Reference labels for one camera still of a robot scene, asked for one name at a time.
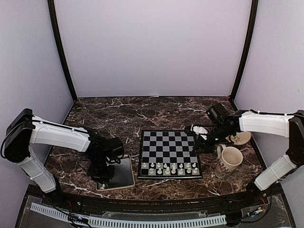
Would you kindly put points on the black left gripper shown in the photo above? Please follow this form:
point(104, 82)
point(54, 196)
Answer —
point(105, 178)

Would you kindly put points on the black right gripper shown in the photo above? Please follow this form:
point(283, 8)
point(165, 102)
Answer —
point(201, 143)

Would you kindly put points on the metal tray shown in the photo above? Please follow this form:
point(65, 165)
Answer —
point(123, 176)

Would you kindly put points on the black grey chessboard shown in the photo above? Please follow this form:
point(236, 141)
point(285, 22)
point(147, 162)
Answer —
point(167, 147)

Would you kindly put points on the white king chess piece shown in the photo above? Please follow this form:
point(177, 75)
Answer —
point(173, 170)

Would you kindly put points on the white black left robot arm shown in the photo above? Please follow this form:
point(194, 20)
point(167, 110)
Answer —
point(28, 129)

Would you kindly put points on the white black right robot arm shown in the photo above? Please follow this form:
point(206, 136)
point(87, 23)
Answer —
point(279, 137)

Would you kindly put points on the cream floral mug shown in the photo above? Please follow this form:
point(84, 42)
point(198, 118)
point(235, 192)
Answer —
point(229, 159)

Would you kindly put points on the round wooden bird coaster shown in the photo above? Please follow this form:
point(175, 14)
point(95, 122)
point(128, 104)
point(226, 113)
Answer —
point(240, 138)

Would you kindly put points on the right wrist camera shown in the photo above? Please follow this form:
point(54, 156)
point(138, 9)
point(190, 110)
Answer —
point(196, 129)

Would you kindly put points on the white slotted cable duct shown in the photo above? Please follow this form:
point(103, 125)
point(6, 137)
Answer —
point(128, 220)

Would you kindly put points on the black right frame post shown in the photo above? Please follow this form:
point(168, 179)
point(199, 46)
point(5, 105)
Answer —
point(246, 48)

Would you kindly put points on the black frame post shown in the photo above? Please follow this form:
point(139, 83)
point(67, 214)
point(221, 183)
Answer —
point(246, 48)
point(60, 49)

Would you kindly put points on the black left frame post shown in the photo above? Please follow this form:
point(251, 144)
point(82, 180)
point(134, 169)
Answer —
point(60, 49)

